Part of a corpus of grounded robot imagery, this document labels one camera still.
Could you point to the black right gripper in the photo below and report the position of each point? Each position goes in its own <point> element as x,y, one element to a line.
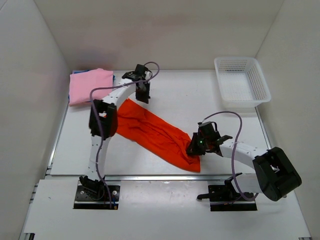
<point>193,149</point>

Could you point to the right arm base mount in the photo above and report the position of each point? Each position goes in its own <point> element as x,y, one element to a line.
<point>223,198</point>

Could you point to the orange t shirt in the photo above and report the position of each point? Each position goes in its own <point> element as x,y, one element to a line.
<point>156,135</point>

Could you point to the white perforated plastic basket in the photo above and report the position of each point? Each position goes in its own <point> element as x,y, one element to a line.
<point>241,82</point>

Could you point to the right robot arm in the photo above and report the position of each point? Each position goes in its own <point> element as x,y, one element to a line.
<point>274,175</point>

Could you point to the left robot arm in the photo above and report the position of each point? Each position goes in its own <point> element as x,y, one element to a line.
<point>103,124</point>

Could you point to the pink folded t shirt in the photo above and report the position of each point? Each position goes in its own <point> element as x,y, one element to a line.
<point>90,86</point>

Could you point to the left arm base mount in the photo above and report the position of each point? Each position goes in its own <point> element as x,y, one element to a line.
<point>86,199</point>

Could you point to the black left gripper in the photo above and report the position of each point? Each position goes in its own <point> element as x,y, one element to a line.
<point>144,98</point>

